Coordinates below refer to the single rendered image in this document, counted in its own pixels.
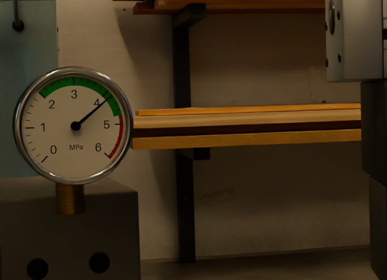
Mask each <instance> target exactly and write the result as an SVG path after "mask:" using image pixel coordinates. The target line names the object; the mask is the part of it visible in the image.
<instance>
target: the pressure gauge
mask: <svg viewBox="0 0 387 280"><path fill-rule="evenodd" d="M111 95H112V96H111ZM109 96H111V97H110V98H109V99H108V100H107V101H106V102H105V103H104V104H103V105H102V106H101V107H100V108H99V109H97V110H96V111H95V112H94V113H93V114H92V115H91V116H89V117H88V118H87V119H86V120H85V121H84V122H83V123H82V124H81V128H80V129H79V130H78V131H74V130H72V129H71V124H72V122H79V121H80V120H81V119H83V118H84V117H85V116H86V115H87V114H89V113H90V112H91V111H93V110H94V109H95V108H96V107H97V106H99V105H100V104H101V103H102V102H103V101H105V100H106V99H107V98H108V97H109ZM12 129H13V136H14V140H15V143H16V146H17V148H18V150H19V152H20V153H21V155H22V156H23V158H24V159H25V161H26V162H27V163H28V164H29V166H30V167H31V168H32V169H33V170H34V171H36V172H37V173H38V174H39V175H41V176H42V177H44V178H46V179H48V180H50V181H53V182H55V188H56V212H57V213H59V214H63V215H70V214H80V213H83V212H84V211H85V192H84V184H89V183H92V182H95V181H98V180H100V179H102V178H104V177H106V176H107V175H109V174H110V173H111V172H112V171H114V170H115V169H116V168H117V167H118V166H119V164H120V163H121V162H122V161H123V159H124V158H125V156H126V154H127V152H128V150H129V148H130V145H131V142H132V137H133V132H134V119H133V115H132V110H131V106H130V103H129V102H128V99H127V97H126V95H125V94H124V92H123V91H122V90H121V88H120V87H119V86H118V85H117V84H116V83H115V82H114V81H113V80H112V79H110V78H109V77H107V76H106V75H105V74H103V73H101V72H99V71H96V70H93V69H90V68H87V67H81V66H68V67H61V68H58V69H55V70H52V71H49V72H47V73H45V74H44V75H42V76H41V77H39V78H38V79H36V80H35V81H33V82H32V83H31V84H30V85H29V86H28V87H27V88H26V89H25V90H24V91H23V93H22V94H21V96H20V98H19V99H18V101H17V104H16V106H15V109H14V113H13V120H12Z"/></svg>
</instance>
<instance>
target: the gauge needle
mask: <svg viewBox="0 0 387 280"><path fill-rule="evenodd" d="M111 96H112V95H111ZM111 96H109V97H108V98H107V99H106V100H105V101H103V102H102V103H101V104H100V105H99V106H97V107H96V108H95V109H94V110H93V111H91V112H90V113H89V114H87V115H86V116H85V117H84V118H83V119H81V120H80V121H79V122H72V124H71V129H72V130H74V131H78V130H79V129H80V128H81V124H82V123H83V122H84V121H85V120H86V119H87V118H88V117H89V116H91V115H92V114H93V113H94V112H95V111H96V110H97V109H99V108H100V107H101V106H102V105H103V104H104V103H105V102H106V101H107V100H108V99H109V98H110V97H111Z"/></svg>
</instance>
